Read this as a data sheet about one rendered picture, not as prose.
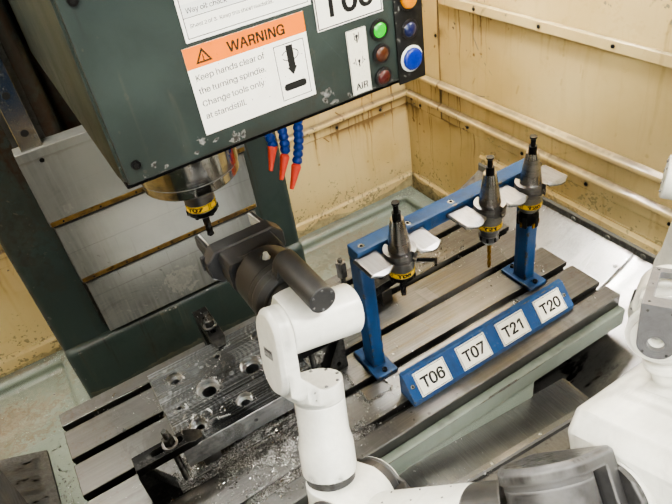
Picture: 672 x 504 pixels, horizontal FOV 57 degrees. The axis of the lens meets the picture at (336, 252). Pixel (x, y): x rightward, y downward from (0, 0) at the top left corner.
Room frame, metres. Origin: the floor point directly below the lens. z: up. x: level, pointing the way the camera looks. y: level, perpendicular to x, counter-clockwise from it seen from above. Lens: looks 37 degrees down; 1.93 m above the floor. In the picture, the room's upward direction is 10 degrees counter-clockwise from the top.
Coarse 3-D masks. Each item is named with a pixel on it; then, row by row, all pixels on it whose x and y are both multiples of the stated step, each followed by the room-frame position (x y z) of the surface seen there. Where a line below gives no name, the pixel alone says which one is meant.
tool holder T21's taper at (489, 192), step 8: (488, 176) 0.98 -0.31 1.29; (496, 176) 0.98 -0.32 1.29; (488, 184) 0.98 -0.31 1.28; (496, 184) 0.98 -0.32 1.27; (480, 192) 0.99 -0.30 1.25; (488, 192) 0.98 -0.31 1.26; (496, 192) 0.97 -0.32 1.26; (480, 200) 0.99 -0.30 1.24; (488, 200) 0.97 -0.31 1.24; (496, 200) 0.97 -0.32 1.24
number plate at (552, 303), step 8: (544, 296) 0.98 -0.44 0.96; (552, 296) 0.98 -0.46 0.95; (560, 296) 0.98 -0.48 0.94; (536, 304) 0.96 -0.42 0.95; (544, 304) 0.97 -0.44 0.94; (552, 304) 0.97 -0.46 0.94; (560, 304) 0.97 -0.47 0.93; (536, 312) 0.95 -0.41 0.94; (544, 312) 0.95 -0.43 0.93; (552, 312) 0.96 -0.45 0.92; (544, 320) 0.94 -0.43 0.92
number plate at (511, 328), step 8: (520, 312) 0.95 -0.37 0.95; (504, 320) 0.93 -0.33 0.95; (512, 320) 0.93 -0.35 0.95; (520, 320) 0.93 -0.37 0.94; (496, 328) 0.91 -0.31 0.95; (504, 328) 0.92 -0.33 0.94; (512, 328) 0.92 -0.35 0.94; (520, 328) 0.92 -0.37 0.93; (528, 328) 0.92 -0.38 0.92; (504, 336) 0.90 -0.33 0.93; (512, 336) 0.91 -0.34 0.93; (520, 336) 0.91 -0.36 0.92; (504, 344) 0.89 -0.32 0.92
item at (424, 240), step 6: (420, 228) 0.96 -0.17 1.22; (408, 234) 0.94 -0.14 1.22; (414, 234) 0.94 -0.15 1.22; (420, 234) 0.94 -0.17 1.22; (426, 234) 0.93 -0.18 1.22; (432, 234) 0.93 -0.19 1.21; (414, 240) 0.92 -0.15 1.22; (420, 240) 0.92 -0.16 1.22; (426, 240) 0.92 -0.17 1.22; (432, 240) 0.91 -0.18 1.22; (438, 240) 0.91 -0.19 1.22; (420, 246) 0.90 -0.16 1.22; (426, 246) 0.90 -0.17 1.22; (432, 246) 0.90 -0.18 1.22; (438, 246) 0.90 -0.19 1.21; (420, 252) 0.89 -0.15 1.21; (426, 252) 0.89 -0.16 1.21
